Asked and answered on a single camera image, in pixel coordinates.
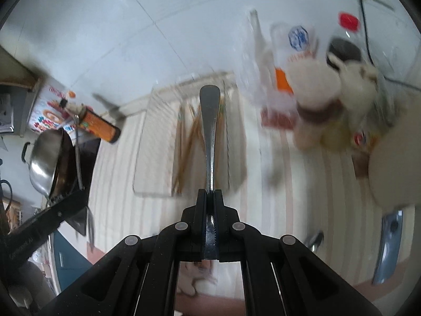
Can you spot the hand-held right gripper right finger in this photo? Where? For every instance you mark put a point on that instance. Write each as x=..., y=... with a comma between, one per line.
x=219, y=230

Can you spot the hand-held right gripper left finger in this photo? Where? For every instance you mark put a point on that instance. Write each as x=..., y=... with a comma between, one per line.
x=201, y=230

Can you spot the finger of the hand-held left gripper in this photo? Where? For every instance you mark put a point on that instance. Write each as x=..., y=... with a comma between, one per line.
x=64, y=206
x=80, y=224

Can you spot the set of wooden chopsticks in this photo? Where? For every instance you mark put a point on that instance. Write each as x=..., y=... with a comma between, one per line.
x=188, y=151

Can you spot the clear plastic container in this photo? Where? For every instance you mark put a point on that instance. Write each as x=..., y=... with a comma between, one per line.
x=158, y=158

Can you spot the metal spoon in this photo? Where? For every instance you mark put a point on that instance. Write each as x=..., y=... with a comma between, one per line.
x=209, y=121

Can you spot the blue kitchen cabinet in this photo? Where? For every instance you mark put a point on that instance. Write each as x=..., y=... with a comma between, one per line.
x=69, y=263

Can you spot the steel wok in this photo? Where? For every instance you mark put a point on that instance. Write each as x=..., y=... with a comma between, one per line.
x=42, y=161

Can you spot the black gas stove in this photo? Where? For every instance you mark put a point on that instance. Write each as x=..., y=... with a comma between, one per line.
x=90, y=158

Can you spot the striped table mat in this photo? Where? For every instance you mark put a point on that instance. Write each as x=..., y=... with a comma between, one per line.
x=279, y=220

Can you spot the soy sauce bottle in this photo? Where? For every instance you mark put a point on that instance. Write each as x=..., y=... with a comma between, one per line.
x=98, y=128

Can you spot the clear plastic bag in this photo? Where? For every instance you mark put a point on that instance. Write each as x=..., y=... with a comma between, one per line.
x=256, y=72

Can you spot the small red white packet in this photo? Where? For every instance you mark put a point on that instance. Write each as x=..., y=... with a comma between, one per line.
x=360, y=140

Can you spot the blue smartphone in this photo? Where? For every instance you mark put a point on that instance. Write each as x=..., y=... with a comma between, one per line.
x=388, y=250

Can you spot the white lid seasoning jar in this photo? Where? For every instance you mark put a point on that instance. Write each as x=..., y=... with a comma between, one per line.
x=312, y=82

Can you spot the white electric kettle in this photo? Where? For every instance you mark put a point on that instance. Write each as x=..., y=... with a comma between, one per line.
x=394, y=171

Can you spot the red cap dark bottle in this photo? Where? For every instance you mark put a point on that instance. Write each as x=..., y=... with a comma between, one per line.
x=349, y=21

